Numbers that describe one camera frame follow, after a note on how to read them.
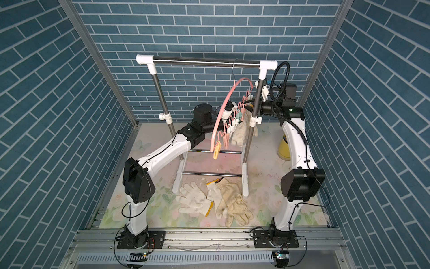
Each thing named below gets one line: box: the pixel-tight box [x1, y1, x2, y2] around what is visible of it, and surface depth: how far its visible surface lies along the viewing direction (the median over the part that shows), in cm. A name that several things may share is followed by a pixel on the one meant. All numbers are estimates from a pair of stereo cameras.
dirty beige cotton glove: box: [215, 177, 254, 227], surface depth 84 cm
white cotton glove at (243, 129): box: [236, 109, 259, 147], surface depth 82 cm
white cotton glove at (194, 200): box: [175, 181, 214, 217], surface depth 86 cm
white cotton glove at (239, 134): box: [231, 113, 251, 148], surface depth 82 cm
